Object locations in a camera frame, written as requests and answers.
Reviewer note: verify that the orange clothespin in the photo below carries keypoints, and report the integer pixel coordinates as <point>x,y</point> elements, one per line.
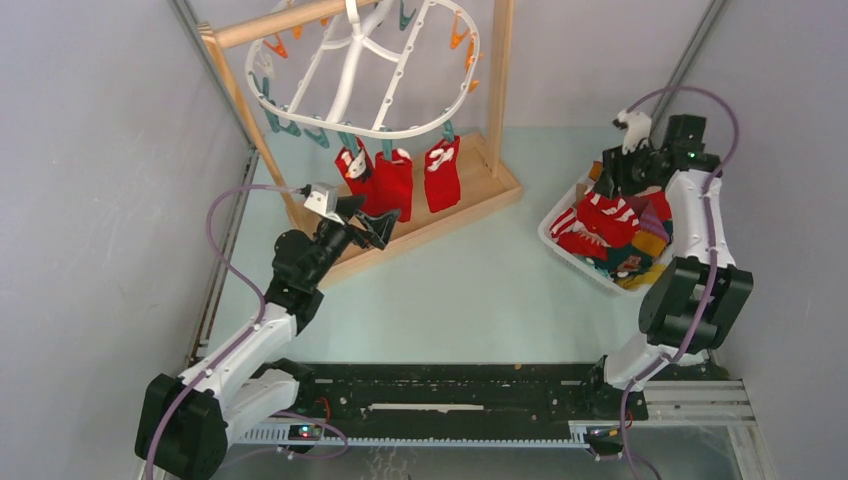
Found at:
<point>459,32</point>
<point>276,45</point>
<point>470,60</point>

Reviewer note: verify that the white oval clip hanger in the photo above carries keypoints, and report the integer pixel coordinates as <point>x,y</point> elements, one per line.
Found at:
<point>365,76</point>

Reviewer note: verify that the red white striped sock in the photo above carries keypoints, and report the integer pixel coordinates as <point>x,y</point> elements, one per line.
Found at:
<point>595,224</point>

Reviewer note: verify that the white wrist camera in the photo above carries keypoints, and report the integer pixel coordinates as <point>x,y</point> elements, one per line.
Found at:
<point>637,128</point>
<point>321,199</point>

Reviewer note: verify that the pile of colourful socks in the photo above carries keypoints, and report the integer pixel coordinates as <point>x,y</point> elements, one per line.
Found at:
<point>616,232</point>

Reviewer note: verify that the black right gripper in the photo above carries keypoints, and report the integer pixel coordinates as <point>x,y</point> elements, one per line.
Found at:
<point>613,162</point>

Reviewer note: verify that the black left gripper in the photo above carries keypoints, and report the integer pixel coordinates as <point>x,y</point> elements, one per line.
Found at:
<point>378,227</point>

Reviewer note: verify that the teal clothespin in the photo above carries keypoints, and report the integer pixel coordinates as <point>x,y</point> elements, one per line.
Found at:
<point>277,124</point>
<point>318,135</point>
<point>387,149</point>
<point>405,18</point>
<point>350,145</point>
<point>448,132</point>

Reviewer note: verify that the wooden hanger stand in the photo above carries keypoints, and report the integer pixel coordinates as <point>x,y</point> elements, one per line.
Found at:
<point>486,185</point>

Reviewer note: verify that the white laundry basket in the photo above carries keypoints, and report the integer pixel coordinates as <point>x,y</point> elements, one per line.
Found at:
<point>583,245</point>

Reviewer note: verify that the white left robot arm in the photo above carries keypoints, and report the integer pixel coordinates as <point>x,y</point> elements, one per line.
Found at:
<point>188,422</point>

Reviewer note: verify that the red Santa sock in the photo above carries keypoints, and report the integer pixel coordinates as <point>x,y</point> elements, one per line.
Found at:
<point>441,178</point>
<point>394,183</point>
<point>358,173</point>

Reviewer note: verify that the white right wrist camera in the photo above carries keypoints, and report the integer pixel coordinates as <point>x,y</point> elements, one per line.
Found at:
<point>637,128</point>

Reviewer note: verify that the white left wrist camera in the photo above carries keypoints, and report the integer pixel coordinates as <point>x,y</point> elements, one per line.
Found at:
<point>321,199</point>

